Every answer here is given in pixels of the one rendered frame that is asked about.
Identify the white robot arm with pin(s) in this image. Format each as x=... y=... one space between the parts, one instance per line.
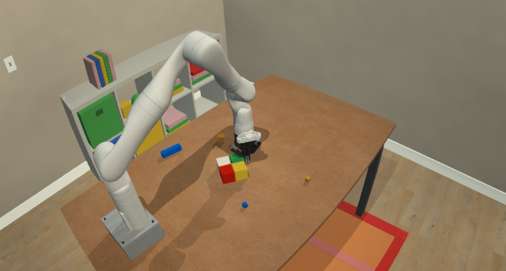
x=112 y=160

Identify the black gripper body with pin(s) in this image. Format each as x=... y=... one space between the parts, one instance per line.
x=238 y=145

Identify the red cube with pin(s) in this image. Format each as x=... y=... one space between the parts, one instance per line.
x=227 y=174

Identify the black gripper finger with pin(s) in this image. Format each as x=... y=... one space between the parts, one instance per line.
x=251 y=150
x=238 y=152

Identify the orange cube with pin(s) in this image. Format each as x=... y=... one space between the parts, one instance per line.
x=221 y=138

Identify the green cube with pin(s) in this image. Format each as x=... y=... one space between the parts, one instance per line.
x=234 y=158

